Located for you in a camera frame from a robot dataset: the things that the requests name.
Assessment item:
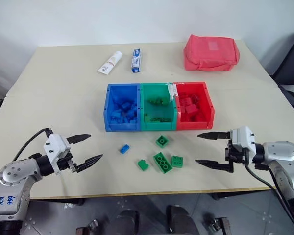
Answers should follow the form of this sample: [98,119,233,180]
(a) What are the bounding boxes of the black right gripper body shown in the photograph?
[224,139,251,170]

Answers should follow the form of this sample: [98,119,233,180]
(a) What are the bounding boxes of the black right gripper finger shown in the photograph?
[195,159,234,174]
[196,131,232,141]

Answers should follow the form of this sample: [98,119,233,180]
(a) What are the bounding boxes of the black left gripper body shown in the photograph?
[55,152,79,174]

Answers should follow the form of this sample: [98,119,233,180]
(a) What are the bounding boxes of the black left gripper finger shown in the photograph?
[66,133,92,145]
[74,154,104,173]

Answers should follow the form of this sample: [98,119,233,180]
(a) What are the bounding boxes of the red plastic bin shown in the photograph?
[173,81,215,130]

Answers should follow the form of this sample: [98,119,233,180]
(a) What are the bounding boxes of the red toy brick pile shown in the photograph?
[177,92,207,122]

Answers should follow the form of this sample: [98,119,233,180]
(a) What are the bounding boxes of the small blue toy brick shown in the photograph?
[119,143,131,155]

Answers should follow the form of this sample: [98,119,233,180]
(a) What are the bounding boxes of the square green toy brick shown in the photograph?
[171,155,184,168]
[155,135,170,149]

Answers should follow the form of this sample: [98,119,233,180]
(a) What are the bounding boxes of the long green toy brick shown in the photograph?
[153,151,174,175]

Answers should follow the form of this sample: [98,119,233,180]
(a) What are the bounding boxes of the blue plastic bin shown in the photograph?
[102,83,142,133]

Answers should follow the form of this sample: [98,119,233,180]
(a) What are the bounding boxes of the small smooth green toy brick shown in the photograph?
[137,159,150,171]

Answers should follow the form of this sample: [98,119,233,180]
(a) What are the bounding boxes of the blue toy brick pile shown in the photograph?
[109,96,139,125]

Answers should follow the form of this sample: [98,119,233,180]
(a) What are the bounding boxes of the flat green toy bricks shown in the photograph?
[144,116,172,123]

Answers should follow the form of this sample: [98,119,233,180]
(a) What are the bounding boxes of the dark caster wheel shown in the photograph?
[203,216,231,235]
[75,219,100,235]

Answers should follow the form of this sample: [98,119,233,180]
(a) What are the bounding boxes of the green plastic bin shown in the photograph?
[139,82,179,132]

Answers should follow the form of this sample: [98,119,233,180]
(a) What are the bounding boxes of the white tape strip on bins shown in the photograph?
[166,82,179,103]

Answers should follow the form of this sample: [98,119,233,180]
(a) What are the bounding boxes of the dark rounded shape under table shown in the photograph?
[115,210,141,235]
[166,205,195,235]

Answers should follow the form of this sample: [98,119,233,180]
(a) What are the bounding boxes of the green toy brick cluster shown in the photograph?
[147,96,171,107]

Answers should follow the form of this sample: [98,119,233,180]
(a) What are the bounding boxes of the white squeeze tube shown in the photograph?
[96,50,123,76]

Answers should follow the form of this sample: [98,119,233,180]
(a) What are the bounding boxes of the pink fabric pouch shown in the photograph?
[183,34,241,72]

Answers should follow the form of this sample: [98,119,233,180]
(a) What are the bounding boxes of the blue white toothpaste box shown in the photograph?
[130,48,142,74]

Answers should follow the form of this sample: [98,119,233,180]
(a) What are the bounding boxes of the black office chair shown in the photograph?
[271,31,294,106]

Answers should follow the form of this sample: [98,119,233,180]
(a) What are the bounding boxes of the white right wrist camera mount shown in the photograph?
[229,126,257,163]

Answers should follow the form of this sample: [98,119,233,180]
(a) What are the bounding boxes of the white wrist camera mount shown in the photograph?
[43,133,72,176]
[229,126,257,163]

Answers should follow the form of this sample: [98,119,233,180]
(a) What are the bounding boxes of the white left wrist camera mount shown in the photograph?
[43,133,72,176]

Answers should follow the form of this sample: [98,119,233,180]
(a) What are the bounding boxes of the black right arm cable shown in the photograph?
[243,163,286,196]

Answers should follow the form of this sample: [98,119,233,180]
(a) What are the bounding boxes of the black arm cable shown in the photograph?
[11,127,52,163]
[243,163,286,196]

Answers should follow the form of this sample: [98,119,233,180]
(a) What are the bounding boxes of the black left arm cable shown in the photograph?
[11,127,52,163]

